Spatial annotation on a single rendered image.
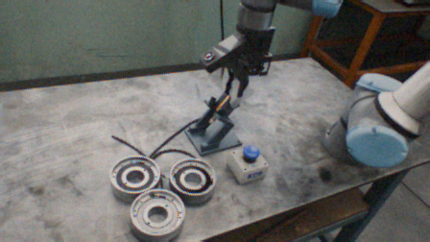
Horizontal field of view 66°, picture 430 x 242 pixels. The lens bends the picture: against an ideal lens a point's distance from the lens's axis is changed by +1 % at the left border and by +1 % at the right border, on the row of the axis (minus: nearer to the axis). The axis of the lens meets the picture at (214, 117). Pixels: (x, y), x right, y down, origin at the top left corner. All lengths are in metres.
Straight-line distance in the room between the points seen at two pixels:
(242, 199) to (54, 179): 0.41
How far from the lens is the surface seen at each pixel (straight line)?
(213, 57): 0.72
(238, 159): 0.78
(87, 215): 0.73
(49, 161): 0.84
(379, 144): 0.76
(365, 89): 0.88
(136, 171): 0.76
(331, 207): 1.19
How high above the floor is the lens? 1.39
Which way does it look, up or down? 38 degrees down
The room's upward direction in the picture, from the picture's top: 11 degrees clockwise
